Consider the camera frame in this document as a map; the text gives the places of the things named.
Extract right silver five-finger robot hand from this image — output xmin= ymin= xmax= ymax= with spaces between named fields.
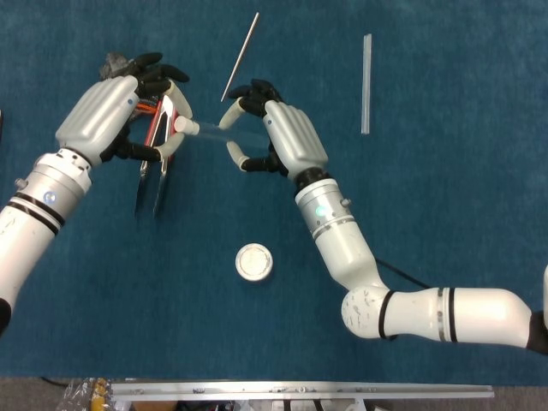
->
xmin=218 ymin=79 xmax=330 ymax=181

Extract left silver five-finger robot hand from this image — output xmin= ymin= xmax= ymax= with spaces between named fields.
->
xmin=54 ymin=51 xmax=194 ymax=169

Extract wide clear glass test tube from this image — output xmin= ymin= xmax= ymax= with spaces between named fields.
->
xmin=192 ymin=121 xmax=269 ymax=149

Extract small white cap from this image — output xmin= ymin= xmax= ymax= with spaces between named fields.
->
xmin=174 ymin=116 xmax=200 ymax=136

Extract clear glass rod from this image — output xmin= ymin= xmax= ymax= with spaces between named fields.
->
xmin=360 ymin=33 xmax=373 ymax=135

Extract grey knit work glove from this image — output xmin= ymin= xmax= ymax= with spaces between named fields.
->
xmin=98 ymin=51 xmax=162 ymax=116

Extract thin pale stirring rod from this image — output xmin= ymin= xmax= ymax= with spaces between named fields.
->
xmin=219 ymin=11 xmax=261 ymax=104

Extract white round lid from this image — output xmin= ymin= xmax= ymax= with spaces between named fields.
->
xmin=234 ymin=242 xmax=275 ymax=283

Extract blue carpet table cover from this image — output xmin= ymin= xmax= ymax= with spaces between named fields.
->
xmin=0 ymin=0 xmax=548 ymax=385

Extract crinkled clear plastic bag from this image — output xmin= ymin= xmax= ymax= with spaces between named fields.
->
xmin=59 ymin=376 xmax=113 ymax=411

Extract red-handled metal tongs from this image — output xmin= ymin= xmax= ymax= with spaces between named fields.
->
xmin=134 ymin=94 xmax=181 ymax=217

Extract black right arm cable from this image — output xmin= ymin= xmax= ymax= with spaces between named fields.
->
xmin=374 ymin=258 xmax=432 ymax=289

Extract aluminium frame rail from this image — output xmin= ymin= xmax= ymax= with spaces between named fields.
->
xmin=110 ymin=382 xmax=496 ymax=403

